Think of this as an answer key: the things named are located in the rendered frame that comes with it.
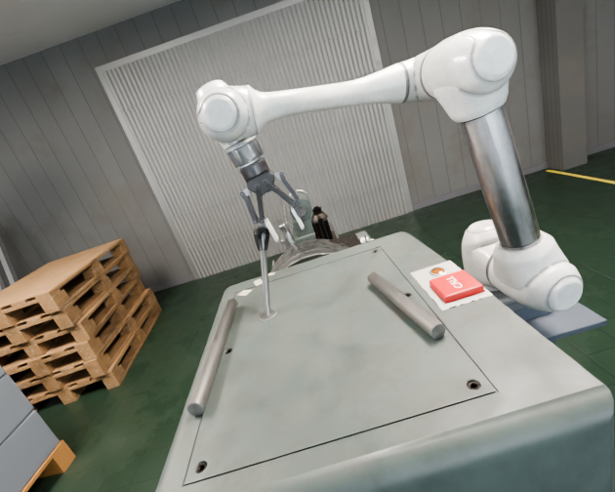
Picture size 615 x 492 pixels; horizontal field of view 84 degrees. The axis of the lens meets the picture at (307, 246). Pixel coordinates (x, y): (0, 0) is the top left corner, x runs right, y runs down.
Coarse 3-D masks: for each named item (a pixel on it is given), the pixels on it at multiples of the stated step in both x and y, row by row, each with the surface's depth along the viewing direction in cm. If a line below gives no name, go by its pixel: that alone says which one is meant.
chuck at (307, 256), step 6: (306, 252) 93; (312, 252) 92; (318, 252) 91; (324, 252) 91; (330, 252) 92; (294, 258) 93; (300, 258) 91; (306, 258) 91; (312, 258) 91; (288, 264) 92; (294, 264) 91
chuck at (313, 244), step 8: (312, 240) 101; (320, 240) 101; (328, 240) 101; (304, 248) 96; (312, 248) 95; (320, 248) 94; (328, 248) 94; (336, 248) 96; (344, 248) 98; (280, 256) 103; (288, 256) 97; (280, 264) 97
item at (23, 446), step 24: (0, 384) 198; (0, 408) 195; (24, 408) 208; (0, 432) 191; (24, 432) 204; (48, 432) 217; (0, 456) 188; (24, 456) 200; (48, 456) 213; (72, 456) 227; (0, 480) 185; (24, 480) 197
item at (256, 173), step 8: (264, 160) 92; (248, 168) 90; (256, 168) 90; (264, 168) 91; (248, 176) 91; (256, 176) 90; (264, 176) 93; (272, 176) 93; (248, 184) 94; (264, 184) 94; (272, 184) 94; (264, 192) 95
